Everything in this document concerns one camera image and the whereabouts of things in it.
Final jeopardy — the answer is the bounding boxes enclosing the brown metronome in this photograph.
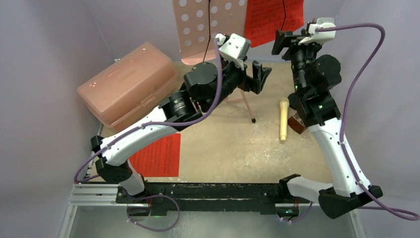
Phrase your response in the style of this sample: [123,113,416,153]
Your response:
[287,112,307,134]

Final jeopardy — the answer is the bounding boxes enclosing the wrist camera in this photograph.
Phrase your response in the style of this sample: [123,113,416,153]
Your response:
[298,17,337,46]
[215,33,251,70]

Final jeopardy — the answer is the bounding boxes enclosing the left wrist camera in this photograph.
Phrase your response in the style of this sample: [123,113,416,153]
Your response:
[215,33,251,70]

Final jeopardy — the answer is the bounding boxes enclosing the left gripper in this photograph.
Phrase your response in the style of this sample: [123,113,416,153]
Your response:
[205,56,270,113]

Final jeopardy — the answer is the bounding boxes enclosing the cream microphone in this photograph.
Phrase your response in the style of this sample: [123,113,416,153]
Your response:
[279,98,289,143]

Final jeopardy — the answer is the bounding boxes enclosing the pink plastic storage box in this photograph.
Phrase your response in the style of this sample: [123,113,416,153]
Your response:
[77,42,178,132]

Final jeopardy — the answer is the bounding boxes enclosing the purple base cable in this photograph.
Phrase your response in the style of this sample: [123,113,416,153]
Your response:
[126,193,181,233]

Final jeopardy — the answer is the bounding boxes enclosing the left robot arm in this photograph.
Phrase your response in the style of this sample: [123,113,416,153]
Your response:
[91,60,272,203]

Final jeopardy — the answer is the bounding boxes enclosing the aluminium frame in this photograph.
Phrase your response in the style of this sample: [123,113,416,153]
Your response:
[59,123,367,238]

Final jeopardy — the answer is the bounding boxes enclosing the red sheet music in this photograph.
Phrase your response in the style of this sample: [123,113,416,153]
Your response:
[245,0,304,48]
[129,133,181,178]

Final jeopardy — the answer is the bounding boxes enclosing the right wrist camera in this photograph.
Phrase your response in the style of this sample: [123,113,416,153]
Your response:
[298,17,337,46]

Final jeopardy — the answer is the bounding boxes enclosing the pink tripod music stand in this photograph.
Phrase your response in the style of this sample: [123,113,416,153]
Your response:
[171,0,257,124]

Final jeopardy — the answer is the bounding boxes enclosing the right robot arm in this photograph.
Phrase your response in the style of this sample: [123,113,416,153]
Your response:
[271,30,383,219]

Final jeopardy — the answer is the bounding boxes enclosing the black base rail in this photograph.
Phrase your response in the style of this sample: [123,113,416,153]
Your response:
[116,182,299,217]

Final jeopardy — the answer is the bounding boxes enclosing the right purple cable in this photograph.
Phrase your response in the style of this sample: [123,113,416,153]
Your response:
[315,23,420,221]

